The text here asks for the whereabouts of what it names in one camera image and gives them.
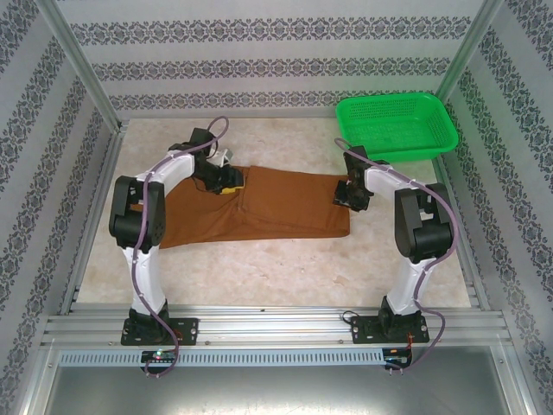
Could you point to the aluminium frame post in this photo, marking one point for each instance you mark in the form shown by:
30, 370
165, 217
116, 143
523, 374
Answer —
78, 60
468, 47

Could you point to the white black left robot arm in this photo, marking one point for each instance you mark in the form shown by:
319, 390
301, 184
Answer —
147, 281

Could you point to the aluminium mounting rail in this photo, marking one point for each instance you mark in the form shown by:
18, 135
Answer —
272, 324

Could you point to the left controller board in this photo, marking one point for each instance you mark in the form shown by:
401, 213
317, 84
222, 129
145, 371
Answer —
159, 355

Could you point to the controller board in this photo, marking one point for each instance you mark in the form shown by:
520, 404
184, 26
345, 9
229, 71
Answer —
397, 356
159, 355

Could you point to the right controller board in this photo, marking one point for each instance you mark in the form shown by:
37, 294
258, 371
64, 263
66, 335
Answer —
397, 356

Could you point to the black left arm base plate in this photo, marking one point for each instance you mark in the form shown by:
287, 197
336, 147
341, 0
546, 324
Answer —
186, 330

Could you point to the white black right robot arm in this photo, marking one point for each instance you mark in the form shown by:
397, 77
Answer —
406, 285

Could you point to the green plastic basket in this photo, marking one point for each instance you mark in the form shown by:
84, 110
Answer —
393, 129

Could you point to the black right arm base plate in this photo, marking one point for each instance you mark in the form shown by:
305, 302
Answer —
365, 330

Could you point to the brown long pants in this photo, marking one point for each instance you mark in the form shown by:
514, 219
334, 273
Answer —
285, 203

